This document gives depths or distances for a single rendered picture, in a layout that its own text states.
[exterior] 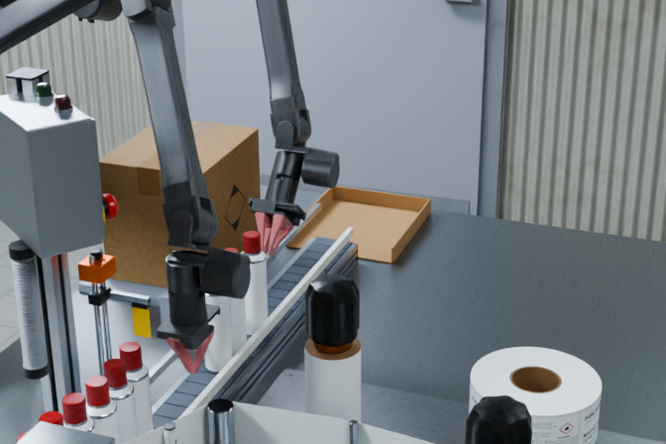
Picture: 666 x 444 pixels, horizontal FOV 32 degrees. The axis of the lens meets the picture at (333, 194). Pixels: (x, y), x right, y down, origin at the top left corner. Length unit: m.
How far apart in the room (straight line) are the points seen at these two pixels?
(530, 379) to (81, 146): 0.79
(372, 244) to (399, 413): 0.78
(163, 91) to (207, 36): 2.82
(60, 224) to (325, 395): 0.49
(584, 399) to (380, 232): 1.08
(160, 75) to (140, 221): 0.68
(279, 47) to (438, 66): 2.12
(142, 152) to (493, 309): 0.80
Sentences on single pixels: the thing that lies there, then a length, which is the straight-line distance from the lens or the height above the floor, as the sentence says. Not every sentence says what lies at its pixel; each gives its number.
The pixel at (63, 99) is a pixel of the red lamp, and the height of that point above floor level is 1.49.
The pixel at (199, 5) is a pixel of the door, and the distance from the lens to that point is 4.65.
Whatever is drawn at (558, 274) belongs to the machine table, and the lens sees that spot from 2.64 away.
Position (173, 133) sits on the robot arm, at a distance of 1.83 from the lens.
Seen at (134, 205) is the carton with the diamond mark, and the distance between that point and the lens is 2.48.
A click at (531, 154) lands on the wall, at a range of 4.45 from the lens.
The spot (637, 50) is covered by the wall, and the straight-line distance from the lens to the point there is 4.27.
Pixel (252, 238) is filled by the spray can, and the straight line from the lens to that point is 2.17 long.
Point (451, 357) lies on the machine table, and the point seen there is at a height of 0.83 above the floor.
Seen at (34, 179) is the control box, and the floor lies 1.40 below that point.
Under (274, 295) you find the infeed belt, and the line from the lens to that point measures 2.41.
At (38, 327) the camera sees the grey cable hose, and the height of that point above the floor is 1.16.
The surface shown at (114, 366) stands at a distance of 1.80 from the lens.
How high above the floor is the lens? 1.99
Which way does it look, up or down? 23 degrees down
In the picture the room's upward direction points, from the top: straight up
